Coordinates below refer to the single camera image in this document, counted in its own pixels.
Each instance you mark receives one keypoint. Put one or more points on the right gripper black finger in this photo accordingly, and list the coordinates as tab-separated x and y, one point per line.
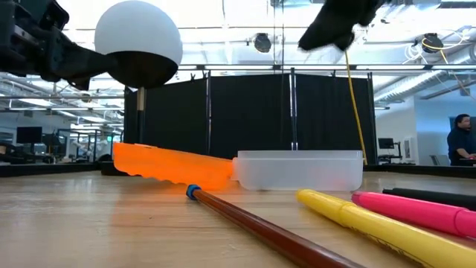
345	41
331	26

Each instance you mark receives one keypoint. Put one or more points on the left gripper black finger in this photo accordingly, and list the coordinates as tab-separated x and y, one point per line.
82	61
80	82

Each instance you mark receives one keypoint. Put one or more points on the orange and clear supply box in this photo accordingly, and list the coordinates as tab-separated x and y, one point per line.
167	165

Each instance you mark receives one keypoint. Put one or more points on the pink highlighter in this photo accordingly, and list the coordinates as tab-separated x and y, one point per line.
409	210

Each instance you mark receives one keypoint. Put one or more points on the black pen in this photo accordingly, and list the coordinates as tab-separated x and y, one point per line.
439	197

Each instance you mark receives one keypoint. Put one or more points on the yellow highlighter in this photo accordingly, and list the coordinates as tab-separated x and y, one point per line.
372	223

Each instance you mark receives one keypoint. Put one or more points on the brown pencil blue eraser cap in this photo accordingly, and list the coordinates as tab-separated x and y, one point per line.
260	231

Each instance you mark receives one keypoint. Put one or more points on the black horizontal overhead bar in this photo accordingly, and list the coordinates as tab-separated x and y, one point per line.
390	67

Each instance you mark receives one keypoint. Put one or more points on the white globe lamp black base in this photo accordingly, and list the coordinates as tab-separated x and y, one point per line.
137	30

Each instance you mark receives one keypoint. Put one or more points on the round ceiling device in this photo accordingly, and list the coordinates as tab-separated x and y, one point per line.
432	41
262	42

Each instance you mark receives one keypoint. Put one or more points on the black computer monitor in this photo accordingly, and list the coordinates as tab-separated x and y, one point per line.
29	134
386	143

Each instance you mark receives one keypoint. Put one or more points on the black curtain partition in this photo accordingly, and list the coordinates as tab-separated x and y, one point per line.
178	119

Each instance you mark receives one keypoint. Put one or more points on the white framed panel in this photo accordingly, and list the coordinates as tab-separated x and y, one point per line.
409	149

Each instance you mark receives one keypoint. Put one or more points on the person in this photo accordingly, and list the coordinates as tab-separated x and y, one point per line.
459	143

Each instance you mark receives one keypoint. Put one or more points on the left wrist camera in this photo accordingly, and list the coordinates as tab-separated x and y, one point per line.
54	15

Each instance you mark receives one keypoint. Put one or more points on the black aluminium table frame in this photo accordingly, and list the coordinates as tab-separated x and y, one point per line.
44	169

